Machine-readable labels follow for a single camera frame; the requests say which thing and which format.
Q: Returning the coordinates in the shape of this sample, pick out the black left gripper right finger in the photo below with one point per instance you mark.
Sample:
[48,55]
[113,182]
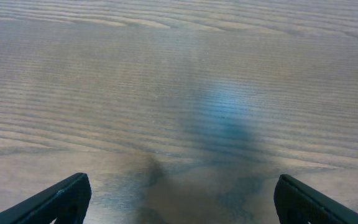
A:
[298,203]

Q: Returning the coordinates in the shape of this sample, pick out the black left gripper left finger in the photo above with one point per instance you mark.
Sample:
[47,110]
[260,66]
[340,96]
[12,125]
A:
[66,202]

